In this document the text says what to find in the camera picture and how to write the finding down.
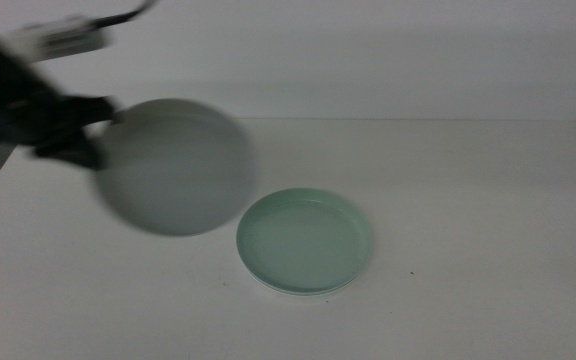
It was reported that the grey shallow bowl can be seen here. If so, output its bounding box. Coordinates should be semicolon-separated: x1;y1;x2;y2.
92;98;258;237

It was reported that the pale green shallow bowl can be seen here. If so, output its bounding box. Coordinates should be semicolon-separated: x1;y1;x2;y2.
235;187;373;295

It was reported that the white shallow bowl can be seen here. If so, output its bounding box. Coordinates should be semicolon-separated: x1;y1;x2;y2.
240;259;369;299

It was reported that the light grey left wrist camera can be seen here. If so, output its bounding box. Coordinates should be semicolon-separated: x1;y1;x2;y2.
5;16;110;62

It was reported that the black camera cable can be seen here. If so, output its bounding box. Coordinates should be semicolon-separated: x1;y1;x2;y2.
92;0;159;29

